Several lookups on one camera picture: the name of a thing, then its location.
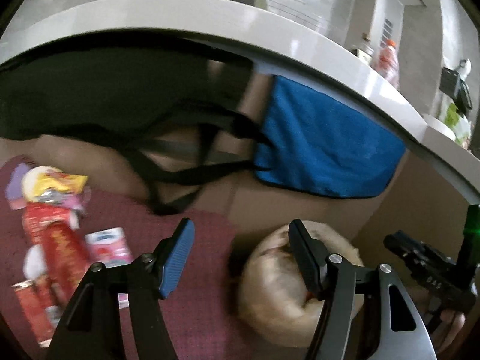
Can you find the Kleenex tissue pack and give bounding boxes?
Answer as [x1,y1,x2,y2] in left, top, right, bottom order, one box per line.
[85,227,134,268]

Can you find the red crushed drink can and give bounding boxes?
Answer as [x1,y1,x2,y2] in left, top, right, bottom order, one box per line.
[41,222,90,306]

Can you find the yellow snack wrapper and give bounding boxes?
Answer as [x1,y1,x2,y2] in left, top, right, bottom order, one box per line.
[20,166,89,203]

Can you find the pink purple sponge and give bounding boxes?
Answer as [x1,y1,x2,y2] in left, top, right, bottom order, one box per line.
[5,163,31,211]

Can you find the trash bin with plastic bag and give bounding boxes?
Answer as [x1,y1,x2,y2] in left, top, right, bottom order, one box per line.
[237,220,367,350]

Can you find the person's right hand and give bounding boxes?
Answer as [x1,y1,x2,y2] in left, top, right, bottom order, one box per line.
[407,286,466,354]

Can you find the red plaid tablecloth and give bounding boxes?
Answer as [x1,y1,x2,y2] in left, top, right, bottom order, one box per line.
[0,154,264,360]

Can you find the blue hanging towel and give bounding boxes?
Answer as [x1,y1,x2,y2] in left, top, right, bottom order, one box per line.
[254,76,406,199]

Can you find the red round wrapper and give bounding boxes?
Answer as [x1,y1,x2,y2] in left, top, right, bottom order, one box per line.
[12,274,63,348]

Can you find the black hanging bag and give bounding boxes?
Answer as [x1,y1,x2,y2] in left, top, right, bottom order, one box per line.
[1,39,270,216]

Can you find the green white package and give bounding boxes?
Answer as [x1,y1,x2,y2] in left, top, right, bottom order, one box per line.
[444,102,472,149]

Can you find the white bowl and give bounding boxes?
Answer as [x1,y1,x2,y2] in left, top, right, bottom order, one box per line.
[422,114,456,141]

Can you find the red plastic bottle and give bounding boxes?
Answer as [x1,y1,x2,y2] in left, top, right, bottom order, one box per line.
[375,39,400,89]

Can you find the dark sauce bottle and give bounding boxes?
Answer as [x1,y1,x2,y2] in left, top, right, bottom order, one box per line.
[356,33,374,66]

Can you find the black wall rack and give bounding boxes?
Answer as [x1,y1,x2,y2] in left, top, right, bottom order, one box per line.
[439,67,473,116]

